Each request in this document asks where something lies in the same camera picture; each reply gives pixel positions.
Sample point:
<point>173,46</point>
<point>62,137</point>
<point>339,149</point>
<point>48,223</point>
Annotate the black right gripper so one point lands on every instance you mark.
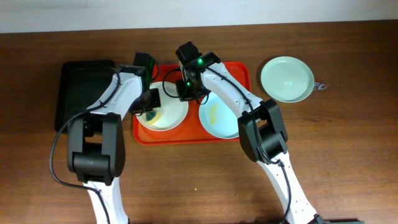
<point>188,96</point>

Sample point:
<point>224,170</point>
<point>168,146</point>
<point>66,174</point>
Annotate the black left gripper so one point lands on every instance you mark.
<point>146,104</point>

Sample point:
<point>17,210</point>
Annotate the yellow green scrub sponge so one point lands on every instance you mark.
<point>152,117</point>

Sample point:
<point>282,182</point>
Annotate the white plate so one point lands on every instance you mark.
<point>173,111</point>

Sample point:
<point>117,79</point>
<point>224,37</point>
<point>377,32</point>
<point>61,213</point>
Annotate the light blue plate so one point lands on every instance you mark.
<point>217,118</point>

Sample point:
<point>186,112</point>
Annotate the pale green plate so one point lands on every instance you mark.
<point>287,79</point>

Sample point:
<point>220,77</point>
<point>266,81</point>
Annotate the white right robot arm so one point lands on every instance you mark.
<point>262,133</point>

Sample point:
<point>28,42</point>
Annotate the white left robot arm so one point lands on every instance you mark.
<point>96,149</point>

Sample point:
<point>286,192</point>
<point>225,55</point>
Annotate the red plastic tray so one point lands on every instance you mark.
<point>190,129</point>

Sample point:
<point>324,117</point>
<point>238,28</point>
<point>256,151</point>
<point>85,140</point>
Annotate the black plastic tray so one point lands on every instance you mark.
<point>81,84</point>

